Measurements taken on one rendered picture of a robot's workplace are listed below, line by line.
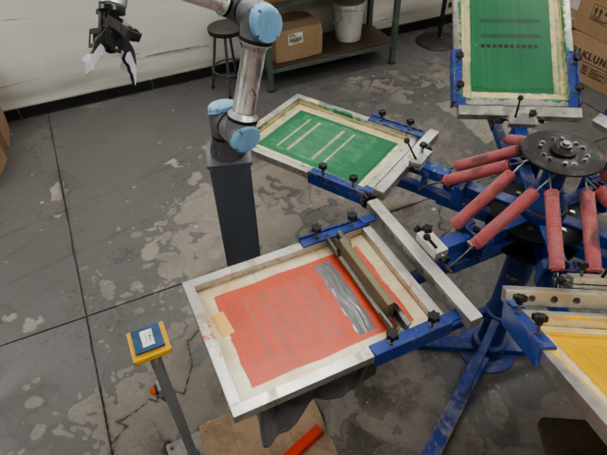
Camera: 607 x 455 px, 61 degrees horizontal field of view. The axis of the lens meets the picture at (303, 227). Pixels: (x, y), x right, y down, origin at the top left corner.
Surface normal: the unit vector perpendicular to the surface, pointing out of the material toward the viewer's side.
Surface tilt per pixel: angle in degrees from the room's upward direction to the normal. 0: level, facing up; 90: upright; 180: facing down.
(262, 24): 83
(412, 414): 0
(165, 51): 90
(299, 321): 0
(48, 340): 0
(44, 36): 90
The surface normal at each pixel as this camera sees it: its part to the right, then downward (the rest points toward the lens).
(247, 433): 0.01, -0.73
